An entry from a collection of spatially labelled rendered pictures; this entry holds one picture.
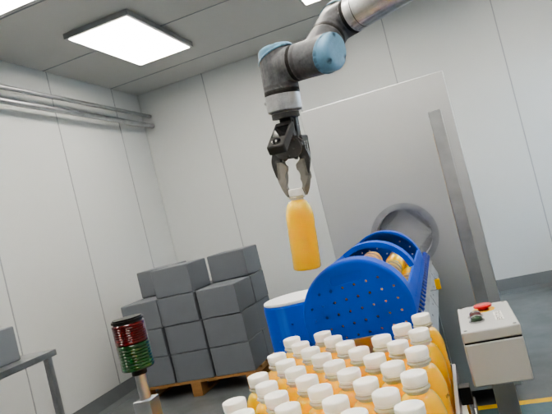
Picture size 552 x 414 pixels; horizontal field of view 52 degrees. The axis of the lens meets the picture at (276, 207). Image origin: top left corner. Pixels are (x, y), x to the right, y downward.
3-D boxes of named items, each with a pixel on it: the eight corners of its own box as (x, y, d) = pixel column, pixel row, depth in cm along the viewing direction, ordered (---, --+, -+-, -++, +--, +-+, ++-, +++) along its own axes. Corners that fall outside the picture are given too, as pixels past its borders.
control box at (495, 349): (518, 347, 117) (506, 298, 117) (534, 379, 98) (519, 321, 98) (468, 355, 120) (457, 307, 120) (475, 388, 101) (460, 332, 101)
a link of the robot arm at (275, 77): (280, 38, 136) (248, 48, 142) (288, 89, 137) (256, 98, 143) (301, 41, 144) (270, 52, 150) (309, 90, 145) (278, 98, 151)
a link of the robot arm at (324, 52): (338, 17, 135) (295, 31, 142) (323, 44, 128) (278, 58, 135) (354, 50, 140) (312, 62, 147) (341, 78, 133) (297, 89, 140)
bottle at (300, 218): (326, 265, 143) (315, 192, 142) (302, 271, 139) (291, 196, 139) (311, 264, 149) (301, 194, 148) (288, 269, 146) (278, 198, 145)
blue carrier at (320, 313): (434, 289, 222) (410, 220, 223) (432, 356, 138) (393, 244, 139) (365, 309, 230) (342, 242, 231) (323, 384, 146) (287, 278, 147)
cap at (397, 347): (411, 353, 101) (408, 343, 101) (389, 357, 102) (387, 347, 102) (409, 347, 105) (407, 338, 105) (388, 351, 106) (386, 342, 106)
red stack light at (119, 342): (154, 335, 112) (149, 315, 112) (138, 344, 106) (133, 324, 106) (126, 340, 114) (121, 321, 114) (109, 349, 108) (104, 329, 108)
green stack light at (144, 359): (160, 360, 112) (154, 335, 112) (144, 370, 106) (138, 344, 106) (132, 365, 114) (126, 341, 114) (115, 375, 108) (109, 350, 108)
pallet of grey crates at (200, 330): (285, 358, 570) (257, 243, 573) (259, 387, 493) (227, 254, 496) (181, 375, 606) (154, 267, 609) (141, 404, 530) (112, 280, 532)
